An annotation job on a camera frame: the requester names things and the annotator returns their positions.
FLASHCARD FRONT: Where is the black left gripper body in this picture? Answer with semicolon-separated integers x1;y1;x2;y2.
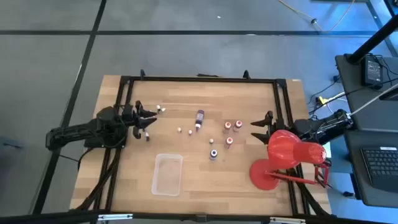
119;104;139;132

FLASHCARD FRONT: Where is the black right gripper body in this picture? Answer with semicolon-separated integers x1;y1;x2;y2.
272;119;295;135

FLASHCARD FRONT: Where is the clear plastic container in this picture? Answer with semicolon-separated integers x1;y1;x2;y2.
150;153;184;197

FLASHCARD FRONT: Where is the violet food coloring bottle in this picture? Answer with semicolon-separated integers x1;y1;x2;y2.
195;109;205;132

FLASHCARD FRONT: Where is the red desk lamp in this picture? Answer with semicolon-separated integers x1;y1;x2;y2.
249;129;331;191

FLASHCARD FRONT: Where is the dark grey side desk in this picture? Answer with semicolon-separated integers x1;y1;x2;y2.
335;54;398;131
343;129;398;208

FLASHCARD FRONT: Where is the black power adapter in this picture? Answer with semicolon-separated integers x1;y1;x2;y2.
360;55;384;91

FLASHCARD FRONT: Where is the black laptop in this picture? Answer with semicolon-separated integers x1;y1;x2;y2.
360;146;398;193

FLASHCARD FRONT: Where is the black flat device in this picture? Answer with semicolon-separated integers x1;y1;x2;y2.
378;86;398;101

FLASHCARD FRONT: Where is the black pole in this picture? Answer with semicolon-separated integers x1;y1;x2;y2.
346;14;398;65

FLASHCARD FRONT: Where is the black aluminium table frame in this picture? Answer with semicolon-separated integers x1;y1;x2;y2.
0;68;398;224

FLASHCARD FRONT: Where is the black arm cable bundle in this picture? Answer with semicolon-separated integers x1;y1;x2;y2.
74;146;123;212

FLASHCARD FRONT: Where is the silver frame bracket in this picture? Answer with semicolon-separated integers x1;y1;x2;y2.
97;213;134;222
269;217;307;224

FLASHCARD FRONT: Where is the white cable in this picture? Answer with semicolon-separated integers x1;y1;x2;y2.
347;83;398;118

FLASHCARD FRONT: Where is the yellow floor cable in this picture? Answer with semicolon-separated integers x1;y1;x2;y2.
277;0;357;34

